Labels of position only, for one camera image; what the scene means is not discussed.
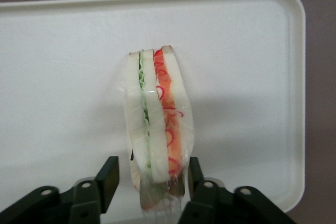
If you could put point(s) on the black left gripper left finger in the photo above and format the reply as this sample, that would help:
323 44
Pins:
78 203

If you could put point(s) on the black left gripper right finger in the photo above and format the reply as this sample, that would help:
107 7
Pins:
210 205

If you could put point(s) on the triangle sandwich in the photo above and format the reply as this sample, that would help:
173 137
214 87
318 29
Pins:
155 119

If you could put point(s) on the cream plastic tray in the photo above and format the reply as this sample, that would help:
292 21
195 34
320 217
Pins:
65 77

